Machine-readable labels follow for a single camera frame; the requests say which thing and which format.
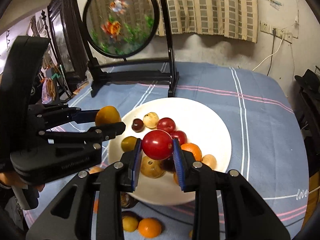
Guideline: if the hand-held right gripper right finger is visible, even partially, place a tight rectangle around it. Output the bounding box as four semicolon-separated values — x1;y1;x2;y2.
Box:
172;139;290;240

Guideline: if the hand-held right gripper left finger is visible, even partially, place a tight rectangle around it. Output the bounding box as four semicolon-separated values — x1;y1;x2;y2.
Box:
26;139;143;240

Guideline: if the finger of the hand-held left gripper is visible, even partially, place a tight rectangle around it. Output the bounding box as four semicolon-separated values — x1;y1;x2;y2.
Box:
27;104;100;130
37;121;126;151

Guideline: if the large yellow fruit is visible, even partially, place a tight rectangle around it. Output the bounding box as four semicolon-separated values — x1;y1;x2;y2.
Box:
140;156;165;179

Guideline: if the dark purple plum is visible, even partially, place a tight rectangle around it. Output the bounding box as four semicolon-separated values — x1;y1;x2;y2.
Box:
132;119;144;133

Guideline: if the dark red plum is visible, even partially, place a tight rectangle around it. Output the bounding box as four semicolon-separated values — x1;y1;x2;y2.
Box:
170;130;188;145

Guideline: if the pale yellow fruit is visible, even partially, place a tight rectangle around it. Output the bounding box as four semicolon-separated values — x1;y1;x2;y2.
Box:
201;154;217;170

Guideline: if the tan round fruit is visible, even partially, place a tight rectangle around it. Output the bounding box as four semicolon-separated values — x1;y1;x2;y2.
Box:
143;112;159;128

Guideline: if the white round plate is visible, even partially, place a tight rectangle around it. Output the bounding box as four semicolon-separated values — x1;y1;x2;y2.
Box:
108;97;232;206

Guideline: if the person's left hand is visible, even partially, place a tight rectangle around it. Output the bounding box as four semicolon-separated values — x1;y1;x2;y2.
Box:
0;171;45;193

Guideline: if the purple cloth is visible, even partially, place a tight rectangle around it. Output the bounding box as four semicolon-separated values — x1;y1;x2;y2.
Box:
41;79;54;104

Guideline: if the dark mangosteen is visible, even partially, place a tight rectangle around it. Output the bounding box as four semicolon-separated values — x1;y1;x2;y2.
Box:
121;192;139;208

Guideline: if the small yellow fruit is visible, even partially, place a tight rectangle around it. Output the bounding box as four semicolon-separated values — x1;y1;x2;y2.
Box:
122;216;139;232

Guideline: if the dark wooden framed picture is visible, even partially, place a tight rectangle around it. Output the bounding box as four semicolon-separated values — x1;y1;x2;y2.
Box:
47;0;88;80

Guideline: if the blue striped tablecloth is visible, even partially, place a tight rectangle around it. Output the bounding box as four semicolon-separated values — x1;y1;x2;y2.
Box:
24;61;310;240

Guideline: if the round goldfish screen black stand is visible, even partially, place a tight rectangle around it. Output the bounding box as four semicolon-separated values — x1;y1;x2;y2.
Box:
75;0;180;98

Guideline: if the cardboard box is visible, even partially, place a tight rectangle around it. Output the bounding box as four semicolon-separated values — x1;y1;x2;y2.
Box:
307;172;319;205

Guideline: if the black hat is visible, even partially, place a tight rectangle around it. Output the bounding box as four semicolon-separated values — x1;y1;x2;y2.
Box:
294;69;320;93

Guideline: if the checked beige curtain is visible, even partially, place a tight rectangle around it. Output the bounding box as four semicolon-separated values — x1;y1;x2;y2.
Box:
85;0;258;43

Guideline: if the white power cable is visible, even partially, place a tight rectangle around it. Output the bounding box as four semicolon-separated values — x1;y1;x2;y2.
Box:
252;31;284;72

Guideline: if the paper wall sticker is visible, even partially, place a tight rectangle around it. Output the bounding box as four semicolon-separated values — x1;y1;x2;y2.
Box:
262;0;284;12

